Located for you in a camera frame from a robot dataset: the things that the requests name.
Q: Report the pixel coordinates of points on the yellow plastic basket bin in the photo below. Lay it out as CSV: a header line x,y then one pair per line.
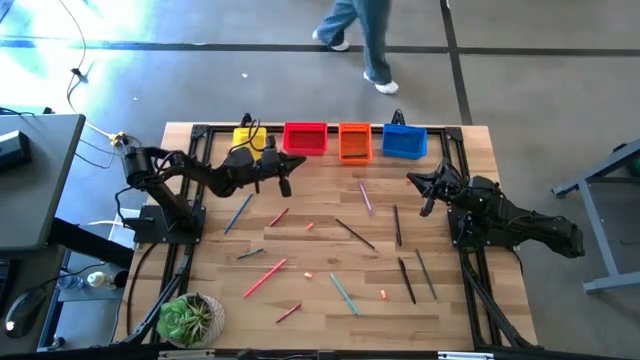
x,y
242,137

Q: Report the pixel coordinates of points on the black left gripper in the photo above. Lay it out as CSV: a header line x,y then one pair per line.
x,y
267,165

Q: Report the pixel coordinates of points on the black frame clamp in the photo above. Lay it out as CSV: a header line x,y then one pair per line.
x,y
246,120
398,118

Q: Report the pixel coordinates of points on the grey pencil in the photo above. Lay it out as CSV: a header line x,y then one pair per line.
x,y
426,275

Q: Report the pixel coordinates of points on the black pen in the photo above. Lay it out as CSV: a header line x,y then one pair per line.
x,y
355,233
397,225
406,280

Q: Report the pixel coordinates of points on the black computer mouse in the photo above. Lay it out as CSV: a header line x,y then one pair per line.
x,y
25,312

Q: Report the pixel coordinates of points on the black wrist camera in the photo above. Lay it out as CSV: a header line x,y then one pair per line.
x,y
239,157
452,172

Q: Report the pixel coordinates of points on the silver extrusion bar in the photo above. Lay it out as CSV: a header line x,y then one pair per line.
x,y
465,356
185,355

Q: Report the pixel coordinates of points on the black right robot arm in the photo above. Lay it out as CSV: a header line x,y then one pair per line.
x,y
525,220

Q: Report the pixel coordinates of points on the red crayon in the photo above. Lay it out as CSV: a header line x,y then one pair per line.
x,y
288,313
279,217

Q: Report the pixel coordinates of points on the blue pencil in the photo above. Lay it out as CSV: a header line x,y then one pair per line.
x,y
238,214

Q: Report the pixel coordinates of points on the black cup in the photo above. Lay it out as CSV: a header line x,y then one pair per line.
x,y
121,280

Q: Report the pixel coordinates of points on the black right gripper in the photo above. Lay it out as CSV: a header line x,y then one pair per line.
x,y
442,187

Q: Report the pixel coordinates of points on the orange plastic basket bin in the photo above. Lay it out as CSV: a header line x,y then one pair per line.
x,y
350,135

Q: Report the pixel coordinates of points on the blue plastic basket bin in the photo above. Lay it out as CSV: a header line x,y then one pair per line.
x,y
405,142

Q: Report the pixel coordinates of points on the black box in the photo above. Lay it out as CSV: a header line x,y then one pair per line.
x,y
12,150

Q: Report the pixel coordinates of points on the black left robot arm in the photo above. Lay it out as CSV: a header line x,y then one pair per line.
x,y
150,170

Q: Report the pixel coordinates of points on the purple pen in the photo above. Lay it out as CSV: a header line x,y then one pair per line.
x,y
366,199

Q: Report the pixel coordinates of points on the green succulent in woven pot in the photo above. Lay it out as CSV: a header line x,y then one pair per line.
x,y
185,320

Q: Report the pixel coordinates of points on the grey metal table frame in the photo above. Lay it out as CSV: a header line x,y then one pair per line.
x,y
595,225

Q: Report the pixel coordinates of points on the grey desk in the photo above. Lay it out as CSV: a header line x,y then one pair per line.
x,y
45,200

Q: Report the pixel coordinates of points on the small white bottle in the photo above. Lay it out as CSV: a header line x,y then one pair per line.
x,y
99,280

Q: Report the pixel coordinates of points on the black desk leg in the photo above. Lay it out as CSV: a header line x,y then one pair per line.
x,y
90,245

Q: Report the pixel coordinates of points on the person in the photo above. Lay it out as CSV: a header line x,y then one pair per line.
x,y
375,50

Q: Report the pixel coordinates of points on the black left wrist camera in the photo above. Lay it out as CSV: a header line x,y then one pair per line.
x,y
239,157

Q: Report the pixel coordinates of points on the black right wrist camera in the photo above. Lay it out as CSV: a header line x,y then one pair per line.
x,y
452,172

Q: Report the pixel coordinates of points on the red plastic basket bin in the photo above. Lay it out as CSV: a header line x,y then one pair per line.
x,y
305,140

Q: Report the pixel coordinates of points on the teal pen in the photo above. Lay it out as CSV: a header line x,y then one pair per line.
x,y
344,294

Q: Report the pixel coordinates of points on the clear water bottle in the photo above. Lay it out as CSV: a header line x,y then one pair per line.
x,y
70,282

